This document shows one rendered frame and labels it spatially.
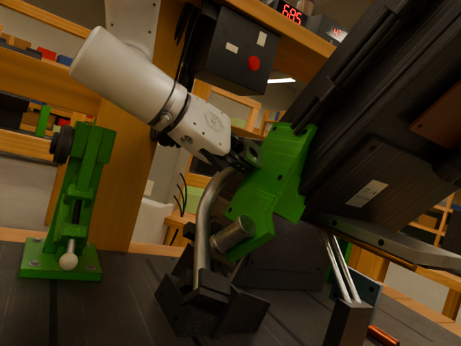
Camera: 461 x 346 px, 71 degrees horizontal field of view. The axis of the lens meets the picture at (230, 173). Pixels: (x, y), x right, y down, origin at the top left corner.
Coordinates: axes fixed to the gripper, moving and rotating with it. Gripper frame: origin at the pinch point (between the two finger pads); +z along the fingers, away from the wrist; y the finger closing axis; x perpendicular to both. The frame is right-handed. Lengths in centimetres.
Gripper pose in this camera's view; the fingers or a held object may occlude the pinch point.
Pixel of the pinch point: (241, 156)
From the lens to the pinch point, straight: 61.7
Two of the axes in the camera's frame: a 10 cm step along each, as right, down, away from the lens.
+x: -6.7, 4.9, 5.5
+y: 0.1, -7.4, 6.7
